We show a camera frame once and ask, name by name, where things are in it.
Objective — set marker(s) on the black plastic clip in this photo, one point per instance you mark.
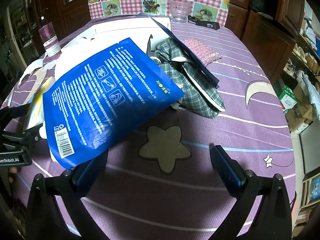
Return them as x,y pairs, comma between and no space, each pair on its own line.
207,25

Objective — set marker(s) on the pile of cardboard boxes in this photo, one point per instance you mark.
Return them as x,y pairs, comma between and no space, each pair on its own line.
300,117

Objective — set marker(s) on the dark wooden cabinet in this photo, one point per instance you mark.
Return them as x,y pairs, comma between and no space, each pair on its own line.
262,37

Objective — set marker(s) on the cluttered storage shelf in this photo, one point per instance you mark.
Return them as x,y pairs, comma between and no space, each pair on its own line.
307,45

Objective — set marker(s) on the clear glass cup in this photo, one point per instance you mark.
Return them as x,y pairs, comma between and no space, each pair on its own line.
179,12

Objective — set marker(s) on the purple striped tablecloth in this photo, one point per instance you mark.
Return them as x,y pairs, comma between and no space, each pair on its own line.
150,205

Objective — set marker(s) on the grey plastic bag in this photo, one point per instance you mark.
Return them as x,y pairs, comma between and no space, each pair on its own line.
312,90

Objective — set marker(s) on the dark wooden cupboard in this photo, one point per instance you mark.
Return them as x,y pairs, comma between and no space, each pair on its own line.
62,10

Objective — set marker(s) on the purple label bottle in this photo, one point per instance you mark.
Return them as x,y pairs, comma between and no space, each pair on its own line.
48,37

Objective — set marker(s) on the white panel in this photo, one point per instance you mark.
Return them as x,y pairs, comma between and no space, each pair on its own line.
311,150

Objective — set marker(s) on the green plaid slipper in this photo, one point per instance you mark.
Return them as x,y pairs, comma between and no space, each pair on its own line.
200,97

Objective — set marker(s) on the blue printed packet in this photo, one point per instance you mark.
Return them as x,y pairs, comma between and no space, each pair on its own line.
112,92

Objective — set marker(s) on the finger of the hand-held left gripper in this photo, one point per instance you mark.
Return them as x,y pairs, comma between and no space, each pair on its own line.
17,110
22,135

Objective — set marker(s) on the person's left hand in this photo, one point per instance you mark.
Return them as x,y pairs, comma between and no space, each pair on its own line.
12,175

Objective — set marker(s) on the white cardboard box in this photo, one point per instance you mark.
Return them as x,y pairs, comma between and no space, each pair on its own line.
125,27

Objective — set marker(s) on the yellow packet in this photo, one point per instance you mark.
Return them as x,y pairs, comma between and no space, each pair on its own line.
37,105

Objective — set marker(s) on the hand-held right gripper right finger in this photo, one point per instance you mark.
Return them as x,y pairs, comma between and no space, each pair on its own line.
226,170

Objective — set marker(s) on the green white carton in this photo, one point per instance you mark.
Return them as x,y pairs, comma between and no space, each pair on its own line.
287,98

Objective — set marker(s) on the pink glitter sponge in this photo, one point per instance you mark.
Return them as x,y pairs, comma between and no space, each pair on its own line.
202,51

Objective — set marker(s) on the blue printed carton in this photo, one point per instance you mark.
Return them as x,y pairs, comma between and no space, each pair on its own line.
312,192

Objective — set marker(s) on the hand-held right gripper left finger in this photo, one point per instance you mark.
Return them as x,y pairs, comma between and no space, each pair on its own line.
87,177

